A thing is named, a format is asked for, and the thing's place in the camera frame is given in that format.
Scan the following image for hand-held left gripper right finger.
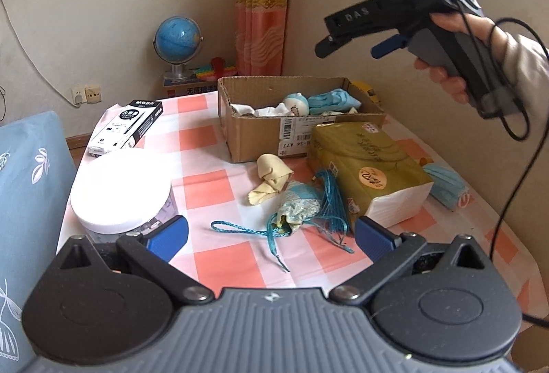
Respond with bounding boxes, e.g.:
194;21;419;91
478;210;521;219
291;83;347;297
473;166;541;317
328;215;492;306

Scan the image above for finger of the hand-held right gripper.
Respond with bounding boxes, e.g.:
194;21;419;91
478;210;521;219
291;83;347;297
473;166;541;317
371;34;408;58
315;0;414;57

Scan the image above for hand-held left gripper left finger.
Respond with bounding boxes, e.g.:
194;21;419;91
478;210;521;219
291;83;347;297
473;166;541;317
57;215;215;306

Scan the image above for blue face mask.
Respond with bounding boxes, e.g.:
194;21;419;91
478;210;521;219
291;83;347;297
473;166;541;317
422;159;471;211
308;89;360;115

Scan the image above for blue sachet with teal tassel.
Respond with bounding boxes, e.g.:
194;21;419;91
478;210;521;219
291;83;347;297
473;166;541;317
210;169;357;273

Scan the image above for white cloth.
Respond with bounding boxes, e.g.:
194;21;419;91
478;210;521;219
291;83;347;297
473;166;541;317
234;104;292;117

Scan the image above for brown cardboard box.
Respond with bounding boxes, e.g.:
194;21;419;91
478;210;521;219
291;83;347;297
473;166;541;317
217;76;387;163

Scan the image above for person's right forearm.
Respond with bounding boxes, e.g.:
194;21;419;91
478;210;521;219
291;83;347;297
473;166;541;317
498;33;549;133

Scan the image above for person's right hand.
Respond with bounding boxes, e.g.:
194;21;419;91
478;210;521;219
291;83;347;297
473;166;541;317
414;12;512;103

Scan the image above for yellow toy car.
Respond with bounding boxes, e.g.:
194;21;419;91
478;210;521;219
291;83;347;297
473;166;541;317
354;81;382;104

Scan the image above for pink checkered tablecloth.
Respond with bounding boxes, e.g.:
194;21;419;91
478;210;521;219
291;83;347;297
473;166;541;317
56;92;539;326

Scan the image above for clear jar with white lid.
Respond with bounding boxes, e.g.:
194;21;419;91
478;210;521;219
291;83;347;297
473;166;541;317
70;150;178;245

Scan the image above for olive green tissue pack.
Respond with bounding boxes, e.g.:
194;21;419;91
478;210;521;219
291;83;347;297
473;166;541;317
306;122;434;228

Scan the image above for black and white pen box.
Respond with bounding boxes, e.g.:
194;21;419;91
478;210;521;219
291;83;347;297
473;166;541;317
88;99;165;158

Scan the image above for cream cloth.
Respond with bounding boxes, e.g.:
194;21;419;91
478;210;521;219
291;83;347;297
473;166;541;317
248;154;294;206

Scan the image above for blue printed cushion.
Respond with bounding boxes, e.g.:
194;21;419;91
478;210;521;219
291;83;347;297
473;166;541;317
0;111;78;373

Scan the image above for colourful toy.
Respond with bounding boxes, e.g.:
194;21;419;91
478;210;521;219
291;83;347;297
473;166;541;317
195;58;238;82

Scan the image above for box under globe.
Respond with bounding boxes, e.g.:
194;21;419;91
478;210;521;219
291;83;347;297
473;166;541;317
162;79;219;99

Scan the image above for blue globe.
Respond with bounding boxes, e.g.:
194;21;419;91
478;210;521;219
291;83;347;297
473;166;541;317
154;16;203;84

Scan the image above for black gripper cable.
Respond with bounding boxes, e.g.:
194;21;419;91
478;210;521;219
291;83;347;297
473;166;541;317
480;17;549;326

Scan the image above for wall outlets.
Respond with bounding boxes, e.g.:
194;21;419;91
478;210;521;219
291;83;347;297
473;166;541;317
71;85;104;105

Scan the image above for black wall cable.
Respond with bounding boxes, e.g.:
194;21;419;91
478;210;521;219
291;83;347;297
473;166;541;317
0;0;9;123

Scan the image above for white wall cable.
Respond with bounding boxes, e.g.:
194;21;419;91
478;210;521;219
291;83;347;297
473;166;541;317
0;0;80;104

